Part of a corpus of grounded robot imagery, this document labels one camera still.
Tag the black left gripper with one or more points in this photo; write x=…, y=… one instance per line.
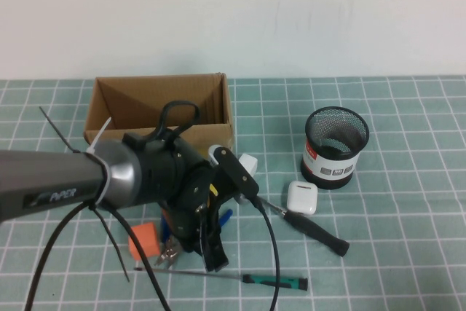
x=198, y=194

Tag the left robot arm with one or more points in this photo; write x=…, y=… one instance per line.
x=54, y=172

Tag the orange cube block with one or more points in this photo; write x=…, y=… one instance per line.
x=150, y=240

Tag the black zip tie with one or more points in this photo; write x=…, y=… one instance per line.
x=60, y=132
x=114, y=249

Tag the white cube block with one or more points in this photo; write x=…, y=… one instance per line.
x=249, y=163

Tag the green and black long screwdriver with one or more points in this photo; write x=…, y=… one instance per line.
x=293, y=283

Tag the white earbuds case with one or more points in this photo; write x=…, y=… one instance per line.
x=301, y=198

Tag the black mesh pen holder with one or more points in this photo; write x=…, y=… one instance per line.
x=327, y=169

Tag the white zip tie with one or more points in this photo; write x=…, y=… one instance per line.
x=97, y=136

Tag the brown cardboard box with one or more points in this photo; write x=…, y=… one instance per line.
x=138, y=89

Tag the green checked tablecloth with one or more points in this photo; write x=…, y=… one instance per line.
x=400, y=252

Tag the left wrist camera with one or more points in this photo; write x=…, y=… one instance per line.
x=233, y=169

